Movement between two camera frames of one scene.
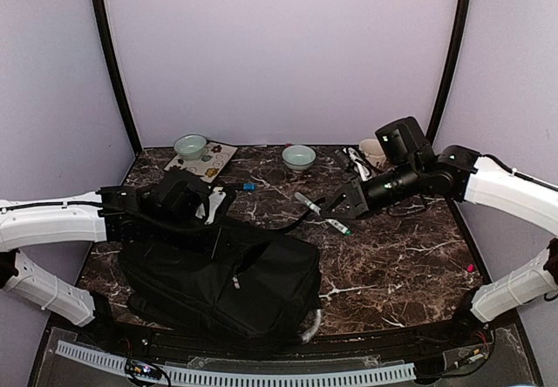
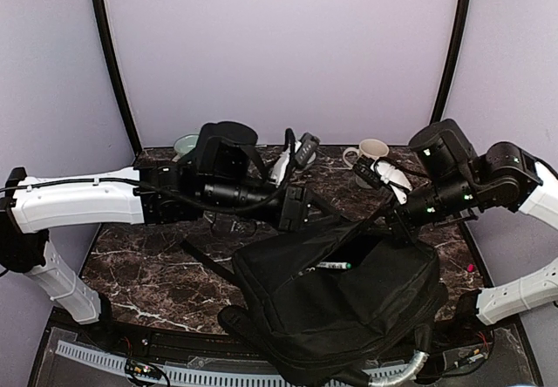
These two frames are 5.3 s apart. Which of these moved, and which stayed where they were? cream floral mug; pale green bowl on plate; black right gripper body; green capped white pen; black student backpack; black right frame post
Moved: black student backpack; black right gripper body; green capped white pen
Stayed: cream floral mug; black right frame post; pale green bowl on plate
